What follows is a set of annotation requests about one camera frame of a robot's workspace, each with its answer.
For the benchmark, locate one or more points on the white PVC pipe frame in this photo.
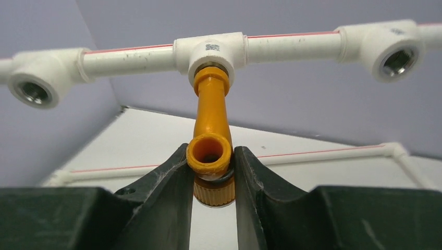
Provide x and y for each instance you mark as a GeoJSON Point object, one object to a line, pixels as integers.
{"type": "Point", "coordinates": [389, 50]}

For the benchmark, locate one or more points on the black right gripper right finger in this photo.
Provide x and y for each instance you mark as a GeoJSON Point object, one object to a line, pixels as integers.
{"type": "Point", "coordinates": [275, 214]}

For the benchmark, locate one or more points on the yellow plastic water faucet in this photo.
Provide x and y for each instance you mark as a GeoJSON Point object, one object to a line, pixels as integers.
{"type": "Point", "coordinates": [209, 152]}

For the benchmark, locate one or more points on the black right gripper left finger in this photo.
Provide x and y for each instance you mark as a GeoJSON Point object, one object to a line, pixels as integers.
{"type": "Point", "coordinates": [153, 212]}

